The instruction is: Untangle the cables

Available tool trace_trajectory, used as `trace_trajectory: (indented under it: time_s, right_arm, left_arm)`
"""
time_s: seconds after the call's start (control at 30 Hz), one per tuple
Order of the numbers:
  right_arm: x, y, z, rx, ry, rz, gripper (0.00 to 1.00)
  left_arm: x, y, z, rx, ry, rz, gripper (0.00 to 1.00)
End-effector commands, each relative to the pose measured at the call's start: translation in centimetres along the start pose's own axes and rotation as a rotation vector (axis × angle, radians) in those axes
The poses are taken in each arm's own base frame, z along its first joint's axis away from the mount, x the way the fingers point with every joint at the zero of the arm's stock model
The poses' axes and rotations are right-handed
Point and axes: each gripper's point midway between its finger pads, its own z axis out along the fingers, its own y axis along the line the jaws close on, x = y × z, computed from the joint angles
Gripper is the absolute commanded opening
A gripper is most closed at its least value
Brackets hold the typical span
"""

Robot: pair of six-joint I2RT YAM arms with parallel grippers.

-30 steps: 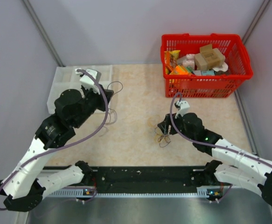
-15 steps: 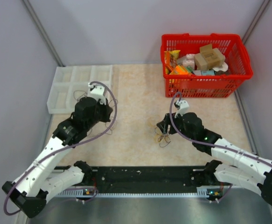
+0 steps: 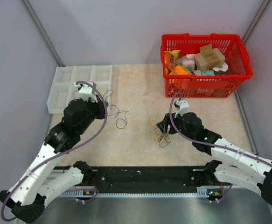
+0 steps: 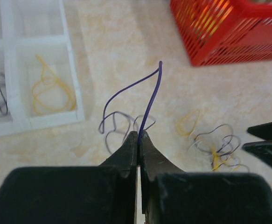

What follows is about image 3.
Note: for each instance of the pink white package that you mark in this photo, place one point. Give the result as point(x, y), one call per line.
point(188, 61)

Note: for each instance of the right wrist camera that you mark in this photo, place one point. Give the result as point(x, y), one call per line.
point(182, 107)

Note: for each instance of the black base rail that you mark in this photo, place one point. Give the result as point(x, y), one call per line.
point(147, 179)

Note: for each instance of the yellow snack bag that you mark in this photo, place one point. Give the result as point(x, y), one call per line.
point(170, 59)

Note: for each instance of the small open cardboard box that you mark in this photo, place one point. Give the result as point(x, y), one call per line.
point(206, 49)

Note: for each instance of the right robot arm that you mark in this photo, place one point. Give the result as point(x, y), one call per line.
point(233, 165)

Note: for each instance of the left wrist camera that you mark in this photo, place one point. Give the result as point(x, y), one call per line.
point(86, 92)

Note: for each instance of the brown cardboard box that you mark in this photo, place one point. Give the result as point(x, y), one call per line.
point(209, 61)

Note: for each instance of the orange snack packet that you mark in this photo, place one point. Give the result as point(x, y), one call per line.
point(180, 70)

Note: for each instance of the red plastic shopping basket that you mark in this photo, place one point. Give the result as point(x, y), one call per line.
point(218, 82)

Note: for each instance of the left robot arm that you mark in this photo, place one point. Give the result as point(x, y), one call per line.
point(29, 197)

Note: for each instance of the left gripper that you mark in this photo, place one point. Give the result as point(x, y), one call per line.
point(101, 106)

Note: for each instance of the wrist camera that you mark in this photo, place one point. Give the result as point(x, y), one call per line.
point(86, 92)
point(182, 107)

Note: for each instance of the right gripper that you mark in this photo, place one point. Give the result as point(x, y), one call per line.
point(163, 125)

